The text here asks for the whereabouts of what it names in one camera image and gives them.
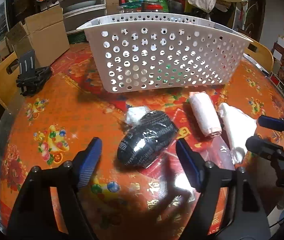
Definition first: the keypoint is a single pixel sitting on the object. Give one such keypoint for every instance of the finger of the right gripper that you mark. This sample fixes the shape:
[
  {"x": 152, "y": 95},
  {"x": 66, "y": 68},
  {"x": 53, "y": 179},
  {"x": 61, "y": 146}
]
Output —
[
  {"x": 269, "y": 122},
  {"x": 261, "y": 147}
]

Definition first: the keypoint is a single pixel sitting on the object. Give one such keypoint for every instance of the left wooden chair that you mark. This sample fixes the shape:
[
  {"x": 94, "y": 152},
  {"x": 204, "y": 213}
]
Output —
[{"x": 9, "y": 71}]

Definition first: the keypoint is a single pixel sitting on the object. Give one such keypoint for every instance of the small white packet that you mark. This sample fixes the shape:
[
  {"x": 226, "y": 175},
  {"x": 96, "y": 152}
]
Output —
[{"x": 134, "y": 114}]

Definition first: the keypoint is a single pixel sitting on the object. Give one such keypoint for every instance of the white towel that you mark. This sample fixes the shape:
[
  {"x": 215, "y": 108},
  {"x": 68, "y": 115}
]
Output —
[{"x": 205, "y": 114}]

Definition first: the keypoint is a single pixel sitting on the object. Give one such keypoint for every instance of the white perforated plastic basket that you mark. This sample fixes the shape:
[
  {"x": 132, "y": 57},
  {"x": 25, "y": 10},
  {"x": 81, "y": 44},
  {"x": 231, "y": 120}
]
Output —
[{"x": 128, "y": 48}]

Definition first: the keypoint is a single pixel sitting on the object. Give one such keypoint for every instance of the grey stacked drawer unit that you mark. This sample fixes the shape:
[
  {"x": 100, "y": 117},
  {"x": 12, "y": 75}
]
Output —
[{"x": 78, "y": 12}]

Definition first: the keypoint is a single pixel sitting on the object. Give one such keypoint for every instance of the white cloth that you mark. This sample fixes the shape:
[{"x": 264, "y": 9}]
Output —
[{"x": 239, "y": 127}]

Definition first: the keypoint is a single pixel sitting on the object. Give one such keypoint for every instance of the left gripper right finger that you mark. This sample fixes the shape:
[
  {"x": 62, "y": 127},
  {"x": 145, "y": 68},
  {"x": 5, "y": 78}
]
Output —
[{"x": 243, "y": 216}]

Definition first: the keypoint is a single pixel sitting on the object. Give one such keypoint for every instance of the black phone stand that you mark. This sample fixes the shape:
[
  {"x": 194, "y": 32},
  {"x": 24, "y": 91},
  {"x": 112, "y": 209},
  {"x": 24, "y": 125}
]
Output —
[{"x": 31, "y": 80}]

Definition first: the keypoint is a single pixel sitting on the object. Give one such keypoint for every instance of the red floral tablecloth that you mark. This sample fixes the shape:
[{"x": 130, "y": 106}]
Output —
[{"x": 51, "y": 127}]

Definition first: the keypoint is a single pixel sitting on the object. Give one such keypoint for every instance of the green plastic packet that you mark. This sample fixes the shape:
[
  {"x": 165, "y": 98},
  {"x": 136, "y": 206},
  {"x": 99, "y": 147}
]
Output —
[{"x": 168, "y": 74}]

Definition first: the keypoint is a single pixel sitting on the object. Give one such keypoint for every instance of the red lid pickle jar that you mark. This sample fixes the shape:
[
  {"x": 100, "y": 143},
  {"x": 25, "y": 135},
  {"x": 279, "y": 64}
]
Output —
[{"x": 151, "y": 6}]

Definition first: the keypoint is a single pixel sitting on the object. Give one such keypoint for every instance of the wooden chair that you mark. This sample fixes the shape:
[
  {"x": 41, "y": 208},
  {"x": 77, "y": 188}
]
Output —
[
  {"x": 9, "y": 71},
  {"x": 260, "y": 56}
]

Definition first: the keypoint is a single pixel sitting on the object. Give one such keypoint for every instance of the clear pink plastic bag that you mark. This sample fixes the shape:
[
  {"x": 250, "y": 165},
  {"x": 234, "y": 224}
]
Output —
[{"x": 211, "y": 149}]

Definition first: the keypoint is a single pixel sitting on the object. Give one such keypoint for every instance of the right wooden chair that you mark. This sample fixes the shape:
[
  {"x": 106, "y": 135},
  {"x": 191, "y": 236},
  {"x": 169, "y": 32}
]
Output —
[{"x": 260, "y": 56}]

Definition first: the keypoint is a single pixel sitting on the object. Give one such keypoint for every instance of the black packaged soft item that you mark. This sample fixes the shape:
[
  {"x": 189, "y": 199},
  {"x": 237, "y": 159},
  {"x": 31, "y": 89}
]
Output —
[{"x": 143, "y": 143}]

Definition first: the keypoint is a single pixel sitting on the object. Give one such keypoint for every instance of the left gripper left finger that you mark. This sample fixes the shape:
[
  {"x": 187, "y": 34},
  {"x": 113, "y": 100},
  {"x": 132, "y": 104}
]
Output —
[{"x": 33, "y": 215}]

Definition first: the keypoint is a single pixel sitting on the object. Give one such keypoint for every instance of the brown cardboard box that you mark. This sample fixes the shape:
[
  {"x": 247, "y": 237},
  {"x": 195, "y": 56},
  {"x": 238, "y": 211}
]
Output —
[{"x": 44, "y": 33}]

